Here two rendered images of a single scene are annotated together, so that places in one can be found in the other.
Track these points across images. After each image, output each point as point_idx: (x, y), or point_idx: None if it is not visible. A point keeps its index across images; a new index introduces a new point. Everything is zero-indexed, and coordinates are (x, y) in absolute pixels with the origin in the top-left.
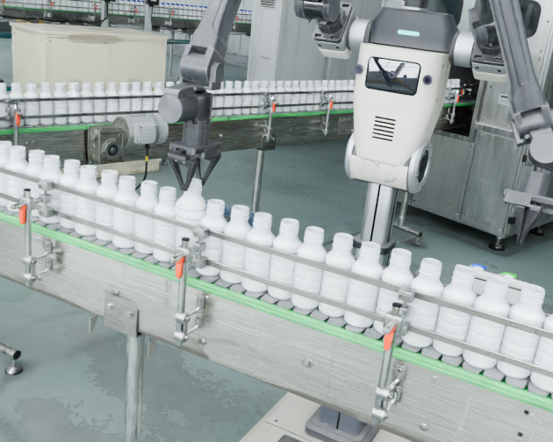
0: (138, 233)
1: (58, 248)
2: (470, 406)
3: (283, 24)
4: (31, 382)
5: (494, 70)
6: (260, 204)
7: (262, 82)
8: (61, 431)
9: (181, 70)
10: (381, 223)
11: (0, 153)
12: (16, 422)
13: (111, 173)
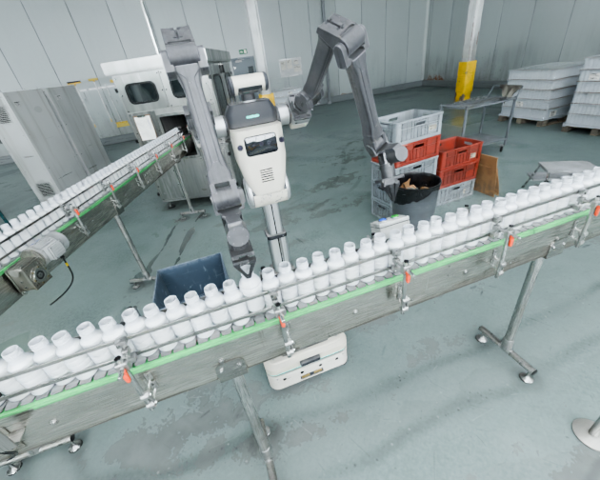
0: (219, 320)
1: (158, 370)
2: (429, 279)
3: (28, 130)
4: (97, 440)
5: (305, 121)
6: (108, 242)
7: (92, 176)
8: (154, 444)
9: (217, 206)
10: (278, 222)
11: (41, 350)
12: (119, 468)
13: (169, 299)
